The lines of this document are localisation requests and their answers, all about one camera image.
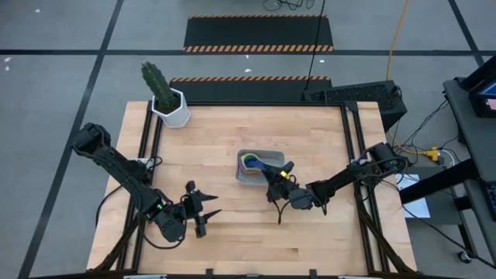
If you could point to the yellow power plug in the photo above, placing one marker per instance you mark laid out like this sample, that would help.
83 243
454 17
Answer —
433 153

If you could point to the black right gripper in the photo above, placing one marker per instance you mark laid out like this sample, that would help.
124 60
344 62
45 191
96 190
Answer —
290 193

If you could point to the teal measuring cup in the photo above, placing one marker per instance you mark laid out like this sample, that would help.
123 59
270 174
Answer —
243 162

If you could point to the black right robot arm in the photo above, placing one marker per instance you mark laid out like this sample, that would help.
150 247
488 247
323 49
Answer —
341 178

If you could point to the large blue measuring cup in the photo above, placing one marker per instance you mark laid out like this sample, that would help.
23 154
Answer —
239 164

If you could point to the white hexagonal plant pot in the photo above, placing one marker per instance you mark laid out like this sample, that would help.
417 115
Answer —
178 118

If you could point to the grey plastic basket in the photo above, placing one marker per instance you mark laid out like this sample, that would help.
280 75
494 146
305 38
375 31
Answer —
277 157

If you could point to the black laptop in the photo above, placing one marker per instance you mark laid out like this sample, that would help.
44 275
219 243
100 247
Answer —
478 77

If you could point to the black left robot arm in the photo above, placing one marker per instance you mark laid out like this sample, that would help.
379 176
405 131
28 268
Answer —
128 176

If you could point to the black mat single striped edge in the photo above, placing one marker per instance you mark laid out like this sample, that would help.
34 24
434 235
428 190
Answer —
248 91

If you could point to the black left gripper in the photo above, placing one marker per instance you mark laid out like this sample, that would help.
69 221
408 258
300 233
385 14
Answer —
191 209

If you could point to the white paper sheet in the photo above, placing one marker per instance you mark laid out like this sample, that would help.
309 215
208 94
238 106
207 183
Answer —
418 209

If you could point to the green cactus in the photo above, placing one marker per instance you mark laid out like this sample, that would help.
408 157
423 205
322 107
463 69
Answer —
157 83

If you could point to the black caster wheel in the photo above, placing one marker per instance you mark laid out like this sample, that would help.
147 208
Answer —
463 257

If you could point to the black mat double striped edges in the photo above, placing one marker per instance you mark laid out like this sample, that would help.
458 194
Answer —
255 33

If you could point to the black computer case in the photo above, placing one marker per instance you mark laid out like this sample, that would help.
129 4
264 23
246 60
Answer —
360 95

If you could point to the dark grey side desk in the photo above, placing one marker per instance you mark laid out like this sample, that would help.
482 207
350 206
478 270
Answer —
476 131

